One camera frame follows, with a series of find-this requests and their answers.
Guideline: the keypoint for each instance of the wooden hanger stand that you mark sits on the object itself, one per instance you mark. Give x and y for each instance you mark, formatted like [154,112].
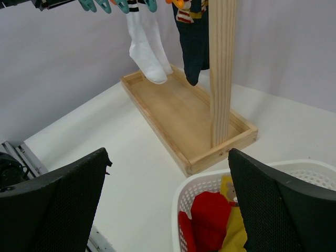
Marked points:
[198,128]

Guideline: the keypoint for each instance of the aluminium mounting rail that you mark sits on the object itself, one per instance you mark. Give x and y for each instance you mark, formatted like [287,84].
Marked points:
[19,164]

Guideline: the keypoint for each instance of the teal clothespin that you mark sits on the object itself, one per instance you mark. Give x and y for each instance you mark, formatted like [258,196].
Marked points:
[123,5]
[88,5]

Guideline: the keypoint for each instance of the red sock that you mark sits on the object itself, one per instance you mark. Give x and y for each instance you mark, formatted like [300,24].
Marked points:
[205,230]

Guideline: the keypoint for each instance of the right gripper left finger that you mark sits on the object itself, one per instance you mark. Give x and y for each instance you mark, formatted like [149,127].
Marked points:
[55,211]

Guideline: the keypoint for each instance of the dark navy patterned sock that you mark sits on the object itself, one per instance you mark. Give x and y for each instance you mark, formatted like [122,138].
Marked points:
[193,28]

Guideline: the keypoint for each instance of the yellow sock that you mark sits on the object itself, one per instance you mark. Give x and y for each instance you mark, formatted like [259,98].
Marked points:
[236,236]

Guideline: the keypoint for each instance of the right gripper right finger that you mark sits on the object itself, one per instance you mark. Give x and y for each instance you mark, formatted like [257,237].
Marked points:
[281,212]

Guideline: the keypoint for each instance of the white striped sock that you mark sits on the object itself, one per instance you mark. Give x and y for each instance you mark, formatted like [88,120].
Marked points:
[146,47]

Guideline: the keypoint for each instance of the white perforated plastic basket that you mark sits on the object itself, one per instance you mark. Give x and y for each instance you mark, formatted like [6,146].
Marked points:
[312,171]

